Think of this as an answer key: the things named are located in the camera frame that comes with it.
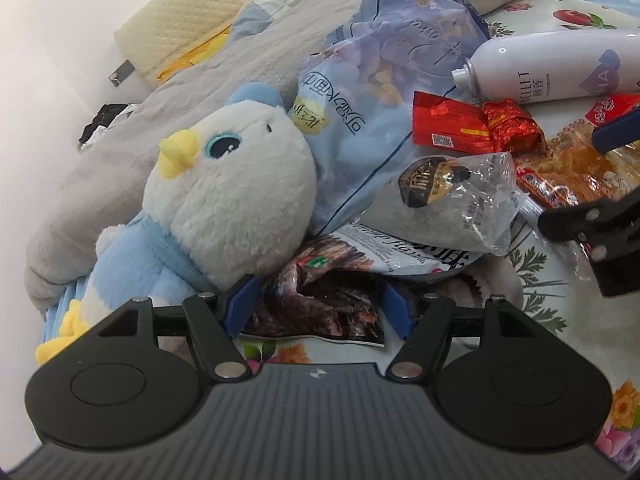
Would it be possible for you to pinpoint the dark brown snack packet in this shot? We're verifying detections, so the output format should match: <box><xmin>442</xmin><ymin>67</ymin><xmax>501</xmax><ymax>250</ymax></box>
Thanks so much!
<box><xmin>243</xmin><ymin>236</ymin><xmax>385</xmax><ymax>347</ymax></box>

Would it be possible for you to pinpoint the clear red-label snack packet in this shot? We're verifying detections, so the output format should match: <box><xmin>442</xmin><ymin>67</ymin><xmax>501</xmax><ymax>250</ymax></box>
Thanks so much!
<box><xmin>514</xmin><ymin>94</ymin><xmax>639</xmax><ymax>208</ymax></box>

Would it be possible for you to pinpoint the floral vinyl mat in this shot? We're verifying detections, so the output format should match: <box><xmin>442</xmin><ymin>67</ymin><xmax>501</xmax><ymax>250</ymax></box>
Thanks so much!
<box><xmin>234</xmin><ymin>0</ymin><xmax>640</xmax><ymax>458</ymax></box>

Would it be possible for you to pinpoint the white black printed snack bag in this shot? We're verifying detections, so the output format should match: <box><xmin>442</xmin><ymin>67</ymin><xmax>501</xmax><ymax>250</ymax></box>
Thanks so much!
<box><xmin>329</xmin><ymin>223</ymin><xmax>484</xmax><ymax>282</ymax></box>

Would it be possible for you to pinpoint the white blue plush penguin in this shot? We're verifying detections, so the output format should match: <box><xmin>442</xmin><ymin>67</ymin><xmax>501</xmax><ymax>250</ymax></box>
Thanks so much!
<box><xmin>35</xmin><ymin>82</ymin><xmax>317</xmax><ymax>364</ymax></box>

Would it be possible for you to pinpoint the white spray bottle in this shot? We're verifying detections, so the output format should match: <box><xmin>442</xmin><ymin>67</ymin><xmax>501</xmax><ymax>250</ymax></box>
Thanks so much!
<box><xmin>451</xmin><ymin>29</ymin><xmax>639</xmax><ymax>104</ymax></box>

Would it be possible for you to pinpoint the small red foil snack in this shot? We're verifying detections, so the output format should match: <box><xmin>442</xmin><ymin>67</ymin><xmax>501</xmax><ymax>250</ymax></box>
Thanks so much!
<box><xmin>412</xmin><ymin>92</ymin><xmax>547</xmax><ymax>156</ymax></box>

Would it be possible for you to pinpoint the clear black-label snack bag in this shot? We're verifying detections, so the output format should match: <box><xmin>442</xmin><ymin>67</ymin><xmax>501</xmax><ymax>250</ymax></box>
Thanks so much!
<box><xmin>359</xmin><ymin>152</ymin><xmax>526</xmax><ymax>256</ymax></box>

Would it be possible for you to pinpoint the grey duvet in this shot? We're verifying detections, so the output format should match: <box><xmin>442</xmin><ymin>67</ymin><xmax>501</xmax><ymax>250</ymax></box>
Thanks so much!
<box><xmin>24</xmin><ymin>0</ymin><xmax>566</xmax><ymax>313</ymax></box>

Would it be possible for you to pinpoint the pale blue snack bag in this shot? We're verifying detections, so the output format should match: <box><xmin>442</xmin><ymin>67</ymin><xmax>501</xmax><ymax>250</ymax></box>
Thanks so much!
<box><xmin>290</xmin><ymin>0</ymin><xmax>489</xmax><ymax>234</ymax></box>

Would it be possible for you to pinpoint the yellow pillow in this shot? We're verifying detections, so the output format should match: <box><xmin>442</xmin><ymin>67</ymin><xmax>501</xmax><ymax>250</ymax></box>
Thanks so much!
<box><xmin>156</xmin><ymin>26</ymin><xmax>231</xmax><ymax>84</ymax></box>

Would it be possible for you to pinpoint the cream quilted headboard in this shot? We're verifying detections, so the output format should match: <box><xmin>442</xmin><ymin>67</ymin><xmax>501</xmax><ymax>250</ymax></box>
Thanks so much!
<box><xmin>114</xmin><ymin>0</ymin><xmax>250</xmax><ymax>86</ymax></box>

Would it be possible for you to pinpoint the wall socket plate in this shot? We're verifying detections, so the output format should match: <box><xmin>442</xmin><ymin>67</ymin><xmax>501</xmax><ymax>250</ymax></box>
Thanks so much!
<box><xmin>108</xmin><ymin>60</ymin><xmax>136</xmax><ymax>87</ymax></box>

